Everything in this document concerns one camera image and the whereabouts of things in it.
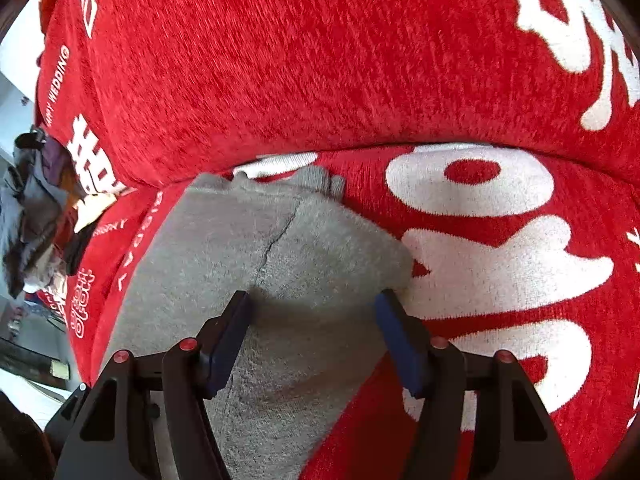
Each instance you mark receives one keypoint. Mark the black cloth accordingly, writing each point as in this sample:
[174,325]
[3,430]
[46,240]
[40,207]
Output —
[80,250]

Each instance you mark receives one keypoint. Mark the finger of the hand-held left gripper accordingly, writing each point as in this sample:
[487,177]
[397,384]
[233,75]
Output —
[65,412]

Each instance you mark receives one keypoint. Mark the red printed sofa seat cover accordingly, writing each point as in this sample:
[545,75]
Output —
[500,270]

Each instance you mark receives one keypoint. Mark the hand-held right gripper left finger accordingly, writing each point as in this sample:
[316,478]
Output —
[227,345]

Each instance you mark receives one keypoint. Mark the pile of dark clothes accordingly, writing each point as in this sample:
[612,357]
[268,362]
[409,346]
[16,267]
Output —
[35,210]

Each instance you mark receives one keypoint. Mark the large red sofa back cushion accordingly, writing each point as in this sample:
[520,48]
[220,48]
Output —
[300,60]

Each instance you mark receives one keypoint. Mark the cream cloth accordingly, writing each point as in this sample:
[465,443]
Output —
[97,207]

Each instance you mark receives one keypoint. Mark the grey knit sweater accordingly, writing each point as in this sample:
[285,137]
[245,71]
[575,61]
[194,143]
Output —
[310,260]

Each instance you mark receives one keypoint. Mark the red printed sofa back cushion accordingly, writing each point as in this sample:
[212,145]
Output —
[65,85]

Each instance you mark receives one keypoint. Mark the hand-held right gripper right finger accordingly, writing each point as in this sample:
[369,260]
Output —
[400,345]

